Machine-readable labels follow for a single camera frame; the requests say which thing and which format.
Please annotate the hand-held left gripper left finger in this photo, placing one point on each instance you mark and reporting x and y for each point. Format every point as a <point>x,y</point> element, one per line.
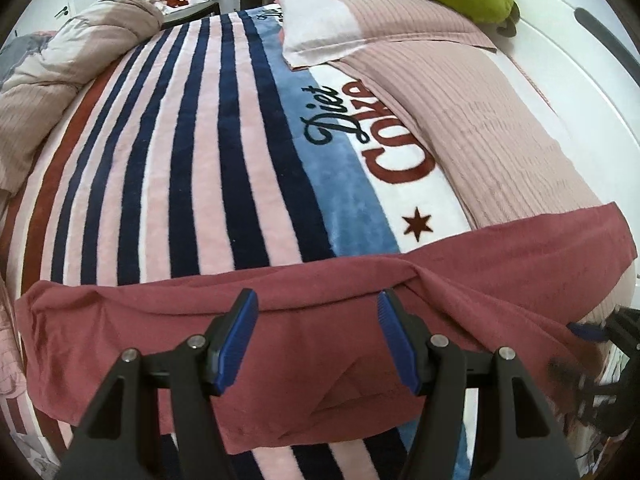
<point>235,345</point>

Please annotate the pink ribbed cloth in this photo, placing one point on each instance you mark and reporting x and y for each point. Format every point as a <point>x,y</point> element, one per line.
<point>10,355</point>

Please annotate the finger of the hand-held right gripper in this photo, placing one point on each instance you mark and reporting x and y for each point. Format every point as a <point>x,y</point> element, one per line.
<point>570,375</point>
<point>585,330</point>

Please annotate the pink ribbed bedspread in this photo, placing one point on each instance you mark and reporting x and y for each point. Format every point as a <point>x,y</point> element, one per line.
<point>500,135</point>

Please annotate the white headboard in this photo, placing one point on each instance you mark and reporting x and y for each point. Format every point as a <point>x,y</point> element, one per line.
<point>575,120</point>

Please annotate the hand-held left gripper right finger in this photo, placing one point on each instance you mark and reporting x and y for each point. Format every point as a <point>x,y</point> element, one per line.
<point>400,345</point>

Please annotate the striped printed blanket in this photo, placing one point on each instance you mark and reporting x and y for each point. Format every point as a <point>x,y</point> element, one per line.
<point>175,160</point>

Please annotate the dark table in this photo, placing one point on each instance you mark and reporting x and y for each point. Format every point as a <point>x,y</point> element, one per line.
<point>192,12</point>

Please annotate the dusty red pants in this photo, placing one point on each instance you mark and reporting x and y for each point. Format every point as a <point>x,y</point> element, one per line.
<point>310,320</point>

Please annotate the pink and white pillow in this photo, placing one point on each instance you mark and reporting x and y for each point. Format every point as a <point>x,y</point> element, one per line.
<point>360,15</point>

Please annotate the beige grey quilt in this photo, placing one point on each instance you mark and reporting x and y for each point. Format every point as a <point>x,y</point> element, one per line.
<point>60,70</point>

